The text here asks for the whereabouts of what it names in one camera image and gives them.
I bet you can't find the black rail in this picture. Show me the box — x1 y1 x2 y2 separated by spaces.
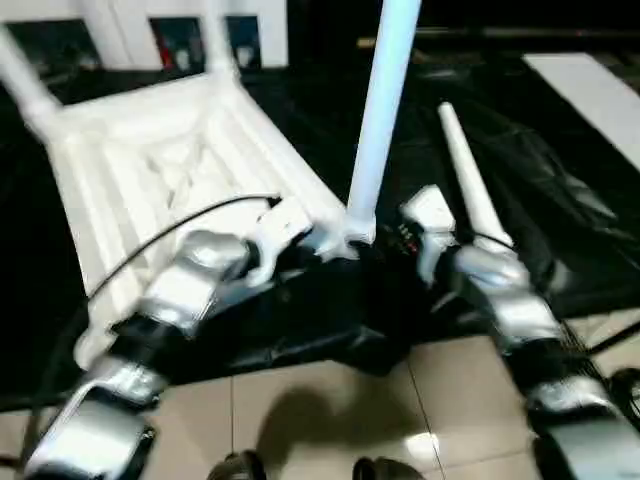
414 27 640 42

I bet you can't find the black left robot foot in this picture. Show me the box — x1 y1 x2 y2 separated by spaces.
209 449 266 480

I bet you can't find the white plastic table leg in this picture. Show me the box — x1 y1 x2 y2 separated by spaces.
437 102 516 250
0 24 66 146
207 0 245 85
343 0 424 246

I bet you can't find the white cabinet with glass doors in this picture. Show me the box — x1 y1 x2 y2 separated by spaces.
0 0 291 71

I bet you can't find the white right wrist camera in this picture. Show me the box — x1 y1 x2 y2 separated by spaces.
399 184 457 287

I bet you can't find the black mat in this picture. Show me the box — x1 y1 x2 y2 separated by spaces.
0 47 640 411

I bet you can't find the white plastic table top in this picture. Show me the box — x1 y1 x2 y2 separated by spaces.
29 74 374 366

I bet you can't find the white flat board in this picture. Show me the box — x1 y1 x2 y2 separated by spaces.
522 52 640 157

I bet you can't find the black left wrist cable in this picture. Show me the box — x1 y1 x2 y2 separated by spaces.
19 194 284 451

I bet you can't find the black cable bundle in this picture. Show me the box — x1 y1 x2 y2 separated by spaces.
609 367 640 416

